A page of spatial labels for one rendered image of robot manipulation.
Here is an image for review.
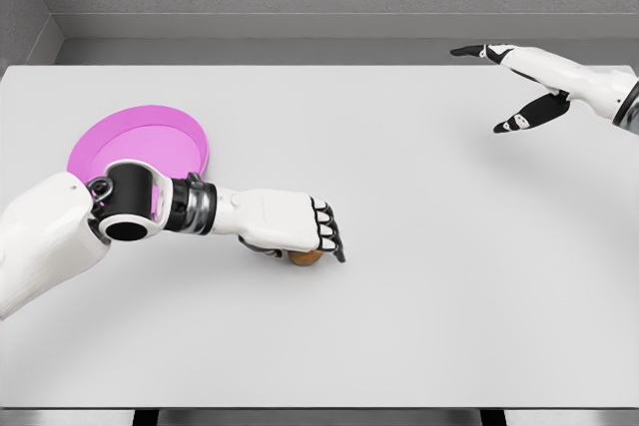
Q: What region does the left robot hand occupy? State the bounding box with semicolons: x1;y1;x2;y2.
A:
232;188;346;264

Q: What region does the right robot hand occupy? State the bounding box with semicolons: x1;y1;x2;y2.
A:
449;43;584;135

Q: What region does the small brown apple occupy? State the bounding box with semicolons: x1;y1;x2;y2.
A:
288;248;323;267

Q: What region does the pink round plate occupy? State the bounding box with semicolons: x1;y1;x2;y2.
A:
66;104;211;220

